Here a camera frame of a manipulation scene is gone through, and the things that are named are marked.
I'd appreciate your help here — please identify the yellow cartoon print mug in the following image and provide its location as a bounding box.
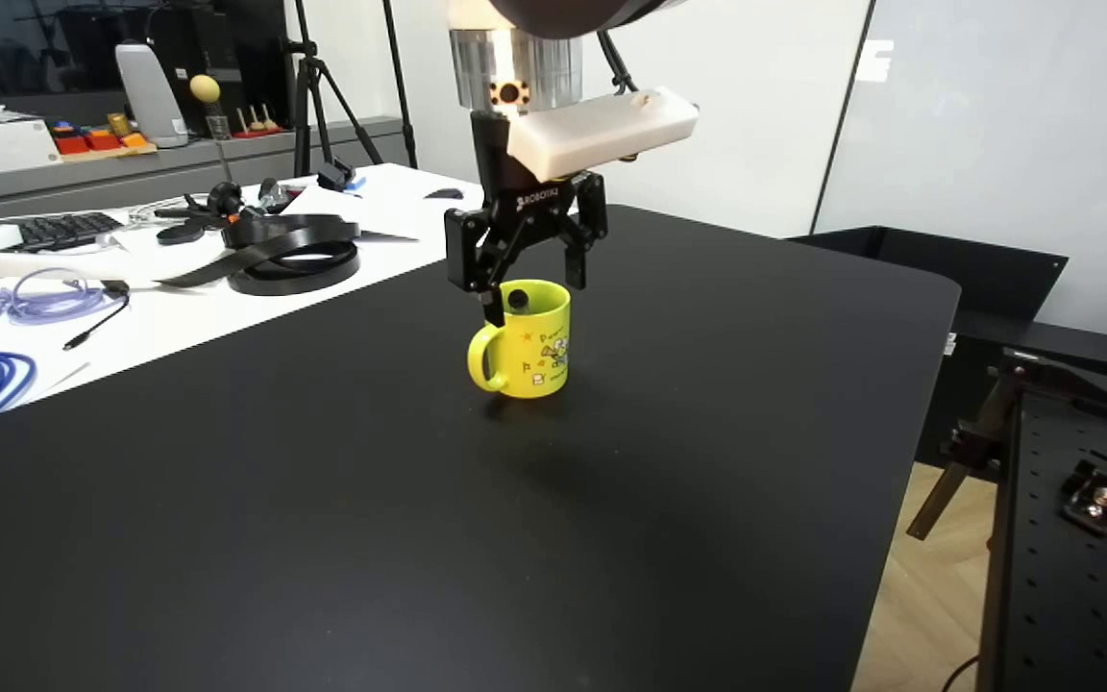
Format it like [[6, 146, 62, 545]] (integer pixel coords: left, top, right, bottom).
[[465, 278, 575, 402]]

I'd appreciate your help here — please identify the yellow ball on black stand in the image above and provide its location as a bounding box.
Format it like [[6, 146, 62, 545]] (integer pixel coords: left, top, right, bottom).
[[152, 74, 306, 250]]

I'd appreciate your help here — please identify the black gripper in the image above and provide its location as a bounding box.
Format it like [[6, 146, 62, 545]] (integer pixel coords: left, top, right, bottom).
[[442, 111, 610, 325]]

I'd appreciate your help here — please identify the pale purple cable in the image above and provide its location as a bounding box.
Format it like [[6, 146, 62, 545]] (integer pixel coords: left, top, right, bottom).
[[0, 265, 114, 322]]

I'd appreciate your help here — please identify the beige wrist camera box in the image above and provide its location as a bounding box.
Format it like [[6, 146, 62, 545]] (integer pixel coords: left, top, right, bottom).
[[502, 83, 702, 183]]

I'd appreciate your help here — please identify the black keyboard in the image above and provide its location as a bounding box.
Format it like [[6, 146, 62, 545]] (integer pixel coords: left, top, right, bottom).
[[10, 209, 125, 258]]

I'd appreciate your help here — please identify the black perforated breadboard table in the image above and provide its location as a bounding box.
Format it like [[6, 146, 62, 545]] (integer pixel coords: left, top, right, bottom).
[[973, 369, 1107, 692]]

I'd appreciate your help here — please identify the black coiled cable ring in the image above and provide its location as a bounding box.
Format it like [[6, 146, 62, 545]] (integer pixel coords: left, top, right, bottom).
[[221, 211, 362, 300]]

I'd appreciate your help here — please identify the grey cabinet counter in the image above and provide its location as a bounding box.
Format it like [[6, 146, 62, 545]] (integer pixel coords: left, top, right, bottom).
[[0, 114, 411, 243]]

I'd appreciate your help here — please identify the tall black camera tripod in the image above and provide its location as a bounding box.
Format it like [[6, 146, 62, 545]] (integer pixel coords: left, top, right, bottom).
[[282, 0, 392, 177]]

